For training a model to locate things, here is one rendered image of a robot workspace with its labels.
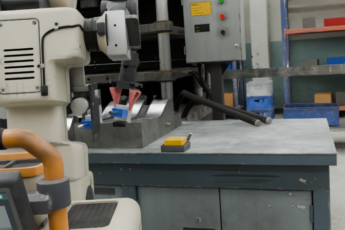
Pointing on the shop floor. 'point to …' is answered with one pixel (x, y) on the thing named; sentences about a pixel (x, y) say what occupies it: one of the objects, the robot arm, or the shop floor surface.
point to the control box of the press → (214, 32)
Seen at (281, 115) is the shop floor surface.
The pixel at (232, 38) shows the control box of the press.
